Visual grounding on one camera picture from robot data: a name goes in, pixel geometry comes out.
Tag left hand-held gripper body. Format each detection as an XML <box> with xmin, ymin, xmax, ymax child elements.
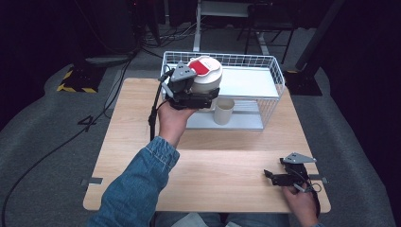
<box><xmin>161</xmin><ymin>61</ymin><xmax>213</xmax><ymax>111</ymax></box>

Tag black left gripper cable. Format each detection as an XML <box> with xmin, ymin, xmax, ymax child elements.
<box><xmin>148</xmin><ymin>69</ymin><xmax>174</xmax><ymax>142</ymax></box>

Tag black yellow striped stand base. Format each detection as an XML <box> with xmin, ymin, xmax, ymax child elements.
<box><xmin>56</xmin><ymin>64</ymin><xmax>107</xmax><ymax>95</ymax></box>

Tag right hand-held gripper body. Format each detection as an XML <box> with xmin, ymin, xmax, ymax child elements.
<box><xmin>270</xmin><ymin>151</ymin><xmax>318</xmax><ymax>187</ymax></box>

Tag long black floor cable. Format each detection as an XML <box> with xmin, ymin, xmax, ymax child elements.
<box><xmin>0</xmin><ymin>55</ymin><xmax>135</xmax><ymax>227</ymax></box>

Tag black metal stand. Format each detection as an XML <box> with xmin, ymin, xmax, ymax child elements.
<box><xmin>283</xmin><ymin>0</ymin><xmax>347</xmax><ymax>97</ymax></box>

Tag grey table bracket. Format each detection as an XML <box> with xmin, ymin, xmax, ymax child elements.
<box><xmin>79</xmin><ymin>177</ymin><xmax>104</xmax><ymax>186</ymax></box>
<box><xmin>308</xmin><ymin>173</ymin><xmax>329</xmax><ymax>185</ymax></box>

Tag black chair base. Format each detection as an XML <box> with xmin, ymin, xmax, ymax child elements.
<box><xmin>235</xmin><ymin>4</ymin><xmax>299</xmax><ymax>65</ymax></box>

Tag person's left hand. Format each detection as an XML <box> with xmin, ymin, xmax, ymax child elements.
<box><xmin>156</xmin><ymin>99</ymin><xmax>197</xmax><ymax>149</ymax></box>

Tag white tub with red label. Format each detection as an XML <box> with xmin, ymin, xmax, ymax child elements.
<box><xmin>187</xmin><ymin>55</ymin><xmax>224</xmax><ymax>114</ymax></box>

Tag person's right hand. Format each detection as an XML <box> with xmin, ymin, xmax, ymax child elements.
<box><xmin>281</xmin><ymin>183</ymin><xmax>322</xmax><ymax>227</ymax></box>

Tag white desk frame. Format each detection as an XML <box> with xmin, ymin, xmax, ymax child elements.
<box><xmin>192</xmin><ymin>0</ymin><xmax>253</xmax><ymax>53</ymax></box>

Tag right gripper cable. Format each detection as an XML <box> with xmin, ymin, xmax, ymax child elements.
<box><xmin>292</xmin><ymin>169</ymin><xmax>323</xmax><ymax>218</ymax></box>

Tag white wire rack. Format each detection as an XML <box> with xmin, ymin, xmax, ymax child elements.
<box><xmin>160</xmin><ymin>50</ymin><xmax>287</xmax><ymax>131</ymax></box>

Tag bundle of floor cables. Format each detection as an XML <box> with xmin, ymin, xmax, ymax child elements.
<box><xmin>138</xmin><ymin>22</ymin><xmax>206</xmax><ymax>60</ymax></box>

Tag beige cup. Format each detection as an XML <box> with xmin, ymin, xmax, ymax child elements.
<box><xmin>213</xmin><ymin>97</ymin><xmax>235</xmax><ymax>126</ymax></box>

